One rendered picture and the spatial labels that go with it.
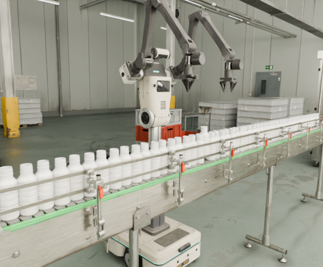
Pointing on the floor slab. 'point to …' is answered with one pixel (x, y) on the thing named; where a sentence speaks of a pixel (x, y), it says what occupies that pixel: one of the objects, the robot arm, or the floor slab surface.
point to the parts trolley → (195, 116)
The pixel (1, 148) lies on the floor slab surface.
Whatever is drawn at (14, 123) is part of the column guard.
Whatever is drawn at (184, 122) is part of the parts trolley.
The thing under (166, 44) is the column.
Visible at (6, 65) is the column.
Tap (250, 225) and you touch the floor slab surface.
